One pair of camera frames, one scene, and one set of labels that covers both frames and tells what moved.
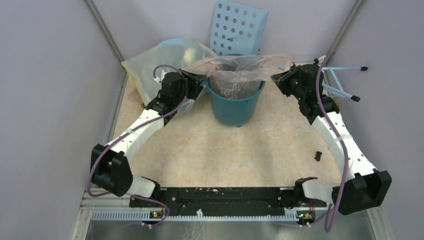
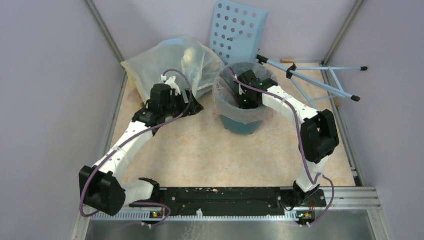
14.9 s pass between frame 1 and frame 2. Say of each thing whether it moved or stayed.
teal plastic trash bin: moved
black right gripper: moved
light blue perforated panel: stayed
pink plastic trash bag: moved
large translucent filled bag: stayed
